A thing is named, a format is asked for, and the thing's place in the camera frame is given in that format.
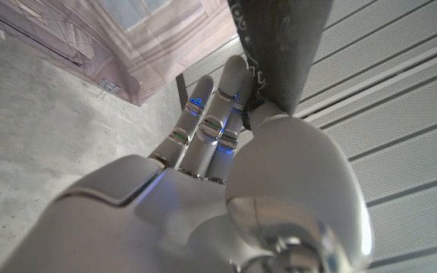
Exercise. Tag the metal backdrop clip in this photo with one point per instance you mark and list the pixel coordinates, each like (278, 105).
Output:
(109, 88)

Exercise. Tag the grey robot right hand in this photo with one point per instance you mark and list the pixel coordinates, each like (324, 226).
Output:
(211, 212)

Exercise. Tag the black paisley bandana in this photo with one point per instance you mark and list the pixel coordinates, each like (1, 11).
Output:
(283, 49)

